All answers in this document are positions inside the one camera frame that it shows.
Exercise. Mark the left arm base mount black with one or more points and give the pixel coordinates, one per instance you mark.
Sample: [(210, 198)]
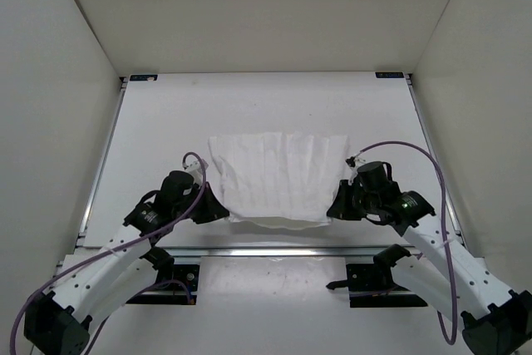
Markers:
[(176, 282)]

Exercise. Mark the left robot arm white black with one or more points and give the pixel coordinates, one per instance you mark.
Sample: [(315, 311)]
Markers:
[(61, 321)]

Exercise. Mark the white pleated skirt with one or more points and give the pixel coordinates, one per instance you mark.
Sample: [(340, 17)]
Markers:
[(279, 180)]

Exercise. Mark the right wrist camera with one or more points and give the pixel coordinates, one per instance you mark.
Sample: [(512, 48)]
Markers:
[(355, 161)]

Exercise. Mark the right blue corner label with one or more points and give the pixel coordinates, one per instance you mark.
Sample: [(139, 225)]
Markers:
[(389, 75)]

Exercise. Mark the left blue corner label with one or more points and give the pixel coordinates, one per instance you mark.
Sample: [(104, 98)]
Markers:
[(143, 77)]

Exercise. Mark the blue corner label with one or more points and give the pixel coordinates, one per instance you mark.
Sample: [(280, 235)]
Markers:
[(143, 77), (389, 75)]

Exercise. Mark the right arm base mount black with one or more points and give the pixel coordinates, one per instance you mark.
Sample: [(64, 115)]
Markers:
[(370, 285)]

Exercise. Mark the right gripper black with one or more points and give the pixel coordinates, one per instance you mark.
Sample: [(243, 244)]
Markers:
[(340, 209)]

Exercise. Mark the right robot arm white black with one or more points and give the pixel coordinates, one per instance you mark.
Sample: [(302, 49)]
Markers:
[(491, 317)]

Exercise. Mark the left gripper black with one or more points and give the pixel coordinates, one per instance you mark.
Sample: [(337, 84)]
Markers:
[(214, 209)]

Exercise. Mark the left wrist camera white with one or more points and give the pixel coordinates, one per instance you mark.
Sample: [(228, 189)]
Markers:
[(196, 169)]

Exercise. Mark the aluminium front table rail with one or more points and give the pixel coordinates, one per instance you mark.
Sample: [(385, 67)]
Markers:
[(275, 252)]

